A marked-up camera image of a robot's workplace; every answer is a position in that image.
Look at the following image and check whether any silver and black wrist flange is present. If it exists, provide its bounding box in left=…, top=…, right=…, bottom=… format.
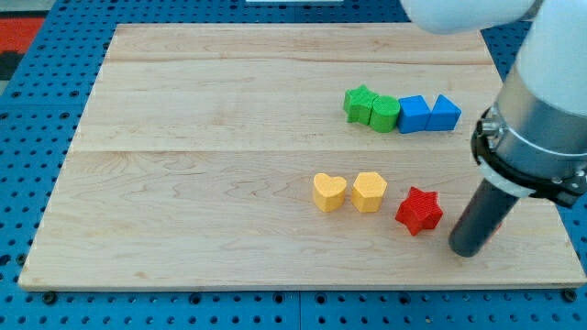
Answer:
left=471, top=69, right=586, bottom=208

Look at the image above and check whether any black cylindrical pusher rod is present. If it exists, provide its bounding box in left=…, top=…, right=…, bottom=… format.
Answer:
left=449, top=179, right=519, bottom=258

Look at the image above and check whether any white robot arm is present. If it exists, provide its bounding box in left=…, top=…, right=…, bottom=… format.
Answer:
left=401, top=0, right=586, bottom=257

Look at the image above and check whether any red star block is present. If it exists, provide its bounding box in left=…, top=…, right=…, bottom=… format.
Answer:
left=395, top=186, right=443, bottom=236

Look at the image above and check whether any yellow heart block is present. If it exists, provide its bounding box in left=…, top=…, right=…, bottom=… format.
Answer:
left=313, top=172, right=348, bottom=213

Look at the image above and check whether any green star block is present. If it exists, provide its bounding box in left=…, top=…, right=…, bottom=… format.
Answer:
left=343, top=84, right=379, bottom=125

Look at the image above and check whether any blue triangle block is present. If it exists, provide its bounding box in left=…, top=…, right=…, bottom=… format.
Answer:
left=426, top=94, right=462, bottom=131

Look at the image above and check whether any blue cube block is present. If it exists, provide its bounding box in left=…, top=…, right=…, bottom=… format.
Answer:
left=397, top=95, right=431, bottom=134

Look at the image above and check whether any yellow hexagon block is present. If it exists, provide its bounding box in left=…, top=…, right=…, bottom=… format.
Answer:
left=350, top=171, right=388, bottom=213

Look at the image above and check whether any green cylinder block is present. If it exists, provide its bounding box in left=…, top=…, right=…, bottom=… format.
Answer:
left=369, top=95, right=401, bottom=133

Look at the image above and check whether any light wooden board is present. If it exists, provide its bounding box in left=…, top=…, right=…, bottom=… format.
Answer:
left=18, top=24, right=586, bottom=292

